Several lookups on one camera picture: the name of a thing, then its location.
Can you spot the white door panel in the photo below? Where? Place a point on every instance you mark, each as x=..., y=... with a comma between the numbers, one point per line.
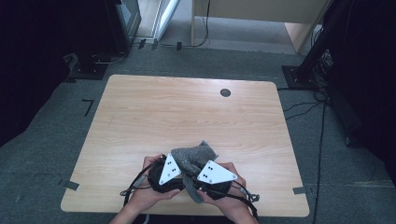
x=165, y=17

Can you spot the person's left hand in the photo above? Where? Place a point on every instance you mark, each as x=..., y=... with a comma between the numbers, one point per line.
x=146, y=197

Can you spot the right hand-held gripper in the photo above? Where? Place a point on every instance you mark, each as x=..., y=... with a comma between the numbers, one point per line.
x=214, y=175

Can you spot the light wooden desk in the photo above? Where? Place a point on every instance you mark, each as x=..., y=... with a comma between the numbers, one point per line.
x=264, y=9

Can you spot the person's right hand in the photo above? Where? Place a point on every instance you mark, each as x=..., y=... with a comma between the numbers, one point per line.
x=236, y=202

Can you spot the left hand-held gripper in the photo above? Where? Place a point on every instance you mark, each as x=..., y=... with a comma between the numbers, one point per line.
x=168, y=174

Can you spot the black floor tape strip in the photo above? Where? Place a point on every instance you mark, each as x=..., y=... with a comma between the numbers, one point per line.
x=179, y=46

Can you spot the black cabinet with glass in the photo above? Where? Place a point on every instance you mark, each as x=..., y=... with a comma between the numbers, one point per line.
x=123, y=25

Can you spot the black round table grommet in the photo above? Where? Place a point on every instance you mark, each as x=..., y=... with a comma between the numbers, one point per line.
x=225, y=92

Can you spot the grey tape strip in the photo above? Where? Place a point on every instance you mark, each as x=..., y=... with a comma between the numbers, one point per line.
x=299, y=190
x=70, y=185

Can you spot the dark curtain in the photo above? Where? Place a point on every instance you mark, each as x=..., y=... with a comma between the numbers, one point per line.
x=367, y=77
x=28, y=62

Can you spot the grey fuzzy cloth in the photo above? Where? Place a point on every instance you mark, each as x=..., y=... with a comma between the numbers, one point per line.
x=190, y=158

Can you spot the black metal stand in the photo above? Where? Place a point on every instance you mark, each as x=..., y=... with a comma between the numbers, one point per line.
x=314, y=56

